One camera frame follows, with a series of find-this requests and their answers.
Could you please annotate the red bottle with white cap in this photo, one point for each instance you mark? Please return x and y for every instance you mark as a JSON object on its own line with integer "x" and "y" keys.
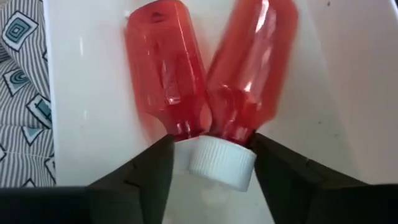
{"x": 248, "y": 77}
{"x": 161, "y": 68}

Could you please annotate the grey square-print cloth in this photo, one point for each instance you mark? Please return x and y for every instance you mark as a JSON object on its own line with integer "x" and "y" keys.
{"x": 21, "y": 93}

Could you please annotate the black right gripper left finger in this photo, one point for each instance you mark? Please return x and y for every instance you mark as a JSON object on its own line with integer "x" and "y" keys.
{"x": 146, "y": 186}

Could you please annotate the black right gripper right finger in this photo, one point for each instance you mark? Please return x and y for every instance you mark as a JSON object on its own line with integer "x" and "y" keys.
{"x": 295, "y": 186}

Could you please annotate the small white plastic bin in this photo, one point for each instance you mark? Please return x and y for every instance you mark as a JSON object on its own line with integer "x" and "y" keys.
{"x": 342, "y": 93}

